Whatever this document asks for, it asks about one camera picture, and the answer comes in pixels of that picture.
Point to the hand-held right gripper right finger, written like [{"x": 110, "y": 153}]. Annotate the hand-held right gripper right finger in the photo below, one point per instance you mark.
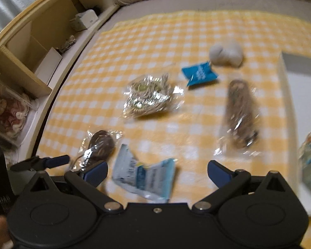
[{"x": 216, "y": 173}]

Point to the white tissue box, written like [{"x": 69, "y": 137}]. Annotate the white tissue box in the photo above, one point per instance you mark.
[{"x": 84, "y": 19}]

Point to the light blue white packet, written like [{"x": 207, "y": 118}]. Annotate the light blue white packet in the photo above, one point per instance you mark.
[{"x": 142, "y": 179}]

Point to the silver curtain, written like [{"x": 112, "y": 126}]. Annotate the silver curtain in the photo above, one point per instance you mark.
[{"x": 5, "y": 7}]

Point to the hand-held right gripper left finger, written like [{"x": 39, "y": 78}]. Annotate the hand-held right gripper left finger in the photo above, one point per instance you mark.
[{"x": 96, "y": 173}]

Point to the yellow checked blanket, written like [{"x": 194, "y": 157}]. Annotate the yellow checked blanket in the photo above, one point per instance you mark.
[{"x": 158, "y": 44}]

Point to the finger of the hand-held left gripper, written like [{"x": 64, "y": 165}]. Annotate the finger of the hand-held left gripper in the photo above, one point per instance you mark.
[{"x": 57, "y": 160}]

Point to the long wooden shelf unit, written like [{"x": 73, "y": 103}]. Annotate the long wooden shelf unit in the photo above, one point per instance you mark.
[{"x": 23, "y": 79}]

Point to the blue snack packet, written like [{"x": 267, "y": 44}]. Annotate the blue snack packet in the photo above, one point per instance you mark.
[{"x": 199, "y": 74}]

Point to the plain white box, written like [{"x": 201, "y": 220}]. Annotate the plain white box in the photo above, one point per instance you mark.
[{"x": 48, "y": 63}]

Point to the white fluffy scrunchie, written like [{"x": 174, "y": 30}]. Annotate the white fluffy scrunchie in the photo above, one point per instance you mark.
[{"x": 225, "y": 53}]

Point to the white shallow box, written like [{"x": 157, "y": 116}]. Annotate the white shallow box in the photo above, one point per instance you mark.
[{"x": 300, "y": 96}]

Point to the crochet doll in clear case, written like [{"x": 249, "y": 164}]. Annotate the crochet doll in clear case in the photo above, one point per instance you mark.
[{"x": 9, "y": 109}]

